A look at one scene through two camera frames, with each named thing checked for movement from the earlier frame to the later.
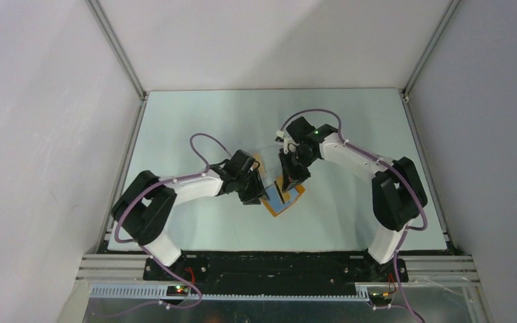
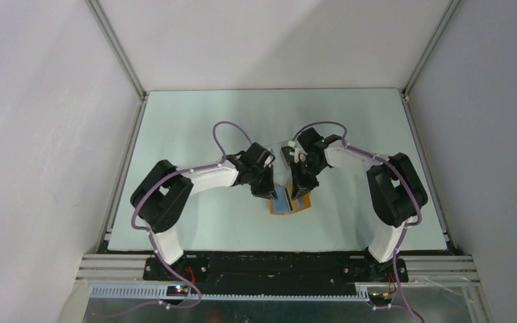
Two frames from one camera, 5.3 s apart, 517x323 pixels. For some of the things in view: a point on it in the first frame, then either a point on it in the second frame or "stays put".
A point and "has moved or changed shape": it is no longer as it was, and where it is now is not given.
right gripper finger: x=287 y=178 → x=296 y=182
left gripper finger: x=260 y=190 → x=268 y=190
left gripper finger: x=250 y=195 → x=259 y=189
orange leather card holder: x=274 y=203 has moved or changed shape
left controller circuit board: x=178 y=291 stays put
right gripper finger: x=298 y=178 → x=309 y=186
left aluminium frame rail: x=142 y=93 stays put
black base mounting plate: x=274 y=274 stays put
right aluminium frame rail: x=450 y=245 stays put
